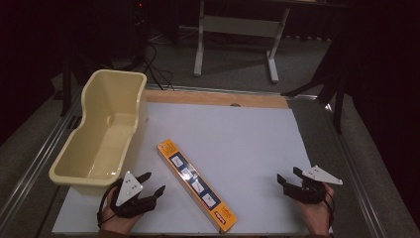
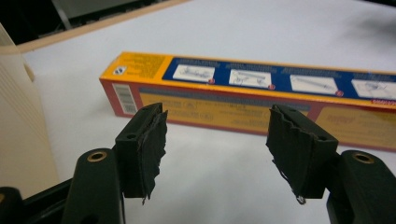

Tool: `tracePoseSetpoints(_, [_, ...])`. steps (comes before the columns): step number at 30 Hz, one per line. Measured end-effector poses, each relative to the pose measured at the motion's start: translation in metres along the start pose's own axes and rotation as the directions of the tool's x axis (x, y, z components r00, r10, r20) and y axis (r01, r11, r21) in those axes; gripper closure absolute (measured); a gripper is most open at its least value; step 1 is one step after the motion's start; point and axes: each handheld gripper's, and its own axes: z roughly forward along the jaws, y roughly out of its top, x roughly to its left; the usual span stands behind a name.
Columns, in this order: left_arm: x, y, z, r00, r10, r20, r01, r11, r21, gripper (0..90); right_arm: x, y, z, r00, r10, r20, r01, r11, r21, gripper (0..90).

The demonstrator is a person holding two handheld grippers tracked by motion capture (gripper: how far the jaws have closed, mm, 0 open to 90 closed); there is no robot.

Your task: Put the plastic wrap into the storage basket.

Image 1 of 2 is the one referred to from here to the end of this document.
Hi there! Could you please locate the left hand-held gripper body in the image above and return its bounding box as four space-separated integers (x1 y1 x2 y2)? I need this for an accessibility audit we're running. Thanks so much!
109 170 158 219

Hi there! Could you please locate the person's right hand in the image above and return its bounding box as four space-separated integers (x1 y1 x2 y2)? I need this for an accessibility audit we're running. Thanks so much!
296 183 335 236

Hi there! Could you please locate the white metal table frame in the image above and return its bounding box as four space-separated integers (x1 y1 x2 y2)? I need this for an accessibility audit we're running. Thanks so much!
193 0 291 84

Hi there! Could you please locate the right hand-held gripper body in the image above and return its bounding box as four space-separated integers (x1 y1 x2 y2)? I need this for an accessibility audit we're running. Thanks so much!
282 165 344 205

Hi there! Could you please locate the black cable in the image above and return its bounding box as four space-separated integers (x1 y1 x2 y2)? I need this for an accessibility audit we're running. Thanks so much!
96 186 117 229
323 189 336 219
140 43 176 91

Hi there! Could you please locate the cream plastic tub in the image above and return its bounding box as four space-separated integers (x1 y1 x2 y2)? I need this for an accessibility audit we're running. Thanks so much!
49 68 150 196

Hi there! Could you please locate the person's left hand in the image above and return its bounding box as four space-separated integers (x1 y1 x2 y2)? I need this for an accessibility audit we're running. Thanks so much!
99 186 144 236

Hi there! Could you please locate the long orange box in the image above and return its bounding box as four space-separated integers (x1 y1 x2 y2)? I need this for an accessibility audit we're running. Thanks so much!
156 139 239 235

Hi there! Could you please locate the black stand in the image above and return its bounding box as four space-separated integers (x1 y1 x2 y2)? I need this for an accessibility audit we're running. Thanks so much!
280 19 348 135

